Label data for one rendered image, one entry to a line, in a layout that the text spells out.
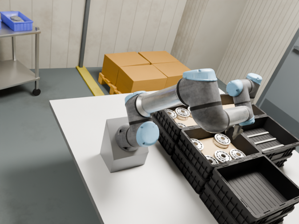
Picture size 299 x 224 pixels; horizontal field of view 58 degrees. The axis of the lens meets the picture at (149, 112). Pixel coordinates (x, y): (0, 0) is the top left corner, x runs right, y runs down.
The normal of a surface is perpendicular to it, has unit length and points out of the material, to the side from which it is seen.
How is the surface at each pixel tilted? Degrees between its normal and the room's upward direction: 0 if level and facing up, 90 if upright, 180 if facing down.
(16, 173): 0
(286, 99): 90
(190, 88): 83
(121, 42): 90
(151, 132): 52
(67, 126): 0
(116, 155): 45
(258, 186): 0
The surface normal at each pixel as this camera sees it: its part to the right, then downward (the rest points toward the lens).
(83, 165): 0.24, -0.80
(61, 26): 0.49, 0.59
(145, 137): 0.54, -0.02
